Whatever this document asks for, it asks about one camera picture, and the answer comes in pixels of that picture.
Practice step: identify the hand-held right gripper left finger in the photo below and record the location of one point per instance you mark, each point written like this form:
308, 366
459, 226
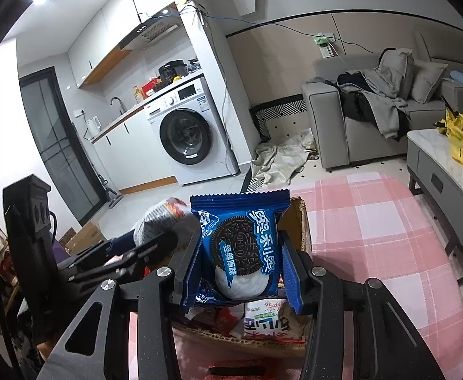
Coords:
184, 275

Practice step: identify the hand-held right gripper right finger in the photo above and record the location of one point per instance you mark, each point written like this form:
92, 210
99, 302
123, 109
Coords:
293, 285

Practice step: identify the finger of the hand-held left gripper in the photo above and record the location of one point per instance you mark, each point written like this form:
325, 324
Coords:
144, 257
108, 251

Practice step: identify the noodle snack bag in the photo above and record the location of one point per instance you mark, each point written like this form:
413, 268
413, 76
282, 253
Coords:
156, 221

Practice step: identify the white green snack packet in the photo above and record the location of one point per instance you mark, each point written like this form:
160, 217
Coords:
265, 318

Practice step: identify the red cone snack bag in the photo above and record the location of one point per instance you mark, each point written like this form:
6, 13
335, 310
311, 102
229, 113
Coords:
219, 318

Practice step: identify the brown cardboard box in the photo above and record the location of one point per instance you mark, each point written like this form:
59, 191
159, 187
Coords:
298, 225

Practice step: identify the blue cookie packet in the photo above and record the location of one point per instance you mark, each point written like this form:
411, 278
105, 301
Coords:
239, 241

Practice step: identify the small printed cardboard box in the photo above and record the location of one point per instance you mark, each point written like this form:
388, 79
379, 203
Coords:
83, 239

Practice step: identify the floor mop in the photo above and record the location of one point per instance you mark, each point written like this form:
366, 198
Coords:
110, 192

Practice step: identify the pink checkered tablecloth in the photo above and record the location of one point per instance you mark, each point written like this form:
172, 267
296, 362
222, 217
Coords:
373, 237

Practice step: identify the dark glass door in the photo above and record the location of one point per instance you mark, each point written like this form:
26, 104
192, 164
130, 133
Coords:
57, 146

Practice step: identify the white kitchen base cabinet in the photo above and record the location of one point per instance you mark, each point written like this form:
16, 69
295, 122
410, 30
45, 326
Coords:
128, 154

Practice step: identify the white electric kettle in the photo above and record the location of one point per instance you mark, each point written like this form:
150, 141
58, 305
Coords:
93, 127

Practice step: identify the beige cloth on floor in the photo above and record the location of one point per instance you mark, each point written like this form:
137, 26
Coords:
282, 158

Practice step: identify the white washing machine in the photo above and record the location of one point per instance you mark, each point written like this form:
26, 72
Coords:
191, 130

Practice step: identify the kitchen faucet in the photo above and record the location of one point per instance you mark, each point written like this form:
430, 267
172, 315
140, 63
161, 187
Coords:
119, 105

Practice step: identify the yellow soap bottle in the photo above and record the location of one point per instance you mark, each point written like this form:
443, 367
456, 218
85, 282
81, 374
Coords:
138, 94

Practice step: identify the grey sofa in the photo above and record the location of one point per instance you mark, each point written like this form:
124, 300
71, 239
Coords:
330, 118

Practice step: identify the red box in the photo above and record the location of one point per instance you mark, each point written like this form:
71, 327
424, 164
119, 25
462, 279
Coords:
151, 86

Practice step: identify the black white patterned panel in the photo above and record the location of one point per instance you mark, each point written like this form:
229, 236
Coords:
280, 113

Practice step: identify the white coffee table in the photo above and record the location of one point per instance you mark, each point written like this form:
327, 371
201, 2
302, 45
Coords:
445, 190

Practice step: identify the black pressure cooker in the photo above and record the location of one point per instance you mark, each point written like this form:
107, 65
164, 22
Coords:
172, 71

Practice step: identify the dark crumpled bag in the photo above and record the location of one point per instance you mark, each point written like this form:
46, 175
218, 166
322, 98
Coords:
193, 65

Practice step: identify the pile of grey black clothes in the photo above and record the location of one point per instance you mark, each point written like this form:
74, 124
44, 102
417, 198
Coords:
377, 103

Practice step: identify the steel range hood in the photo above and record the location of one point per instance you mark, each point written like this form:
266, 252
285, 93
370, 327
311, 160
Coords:
152, 29

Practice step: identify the grey pillow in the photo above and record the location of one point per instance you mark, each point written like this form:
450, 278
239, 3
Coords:
395, 71
429, 81

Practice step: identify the white wall cabinet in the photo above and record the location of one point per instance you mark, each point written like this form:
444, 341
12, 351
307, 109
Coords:
104, 31

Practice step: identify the wall socket with chargers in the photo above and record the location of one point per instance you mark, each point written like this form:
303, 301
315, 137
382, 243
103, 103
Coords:
326, 45

